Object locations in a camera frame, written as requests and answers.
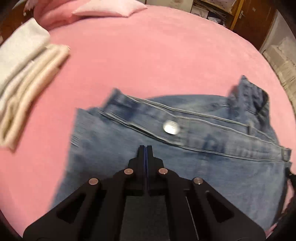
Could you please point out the folded white garment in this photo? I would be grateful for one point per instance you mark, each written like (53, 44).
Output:
(20, 48)

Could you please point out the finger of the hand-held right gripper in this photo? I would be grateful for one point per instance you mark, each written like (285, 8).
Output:
(292, 177)

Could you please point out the white floral wardrobe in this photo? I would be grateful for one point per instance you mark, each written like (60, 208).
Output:
(175, 4)

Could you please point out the pink bed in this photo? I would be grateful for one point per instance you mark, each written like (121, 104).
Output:
(138, 58)

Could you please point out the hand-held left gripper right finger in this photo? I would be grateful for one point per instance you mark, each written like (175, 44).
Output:
(156, 176)

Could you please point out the small pink printed cushion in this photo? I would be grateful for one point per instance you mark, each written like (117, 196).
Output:
(108, 8)

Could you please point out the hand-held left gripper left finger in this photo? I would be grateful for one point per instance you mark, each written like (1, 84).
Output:
(136, 176)

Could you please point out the wooden bookshelf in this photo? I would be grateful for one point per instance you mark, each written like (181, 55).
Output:
(215, 11)

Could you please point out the blue denim jacket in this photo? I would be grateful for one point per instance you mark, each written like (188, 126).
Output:
(219, 166)

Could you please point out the brown wooden door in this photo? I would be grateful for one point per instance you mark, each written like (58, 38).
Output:
(254, 20)

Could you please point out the beige lace covered sofa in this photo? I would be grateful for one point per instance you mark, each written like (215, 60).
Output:
(284, 60)

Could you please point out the folded cream garment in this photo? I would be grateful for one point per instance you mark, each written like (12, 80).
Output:
(30, 92)

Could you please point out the folded pink quilt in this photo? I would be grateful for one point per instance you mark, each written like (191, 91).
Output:
(53, 14)

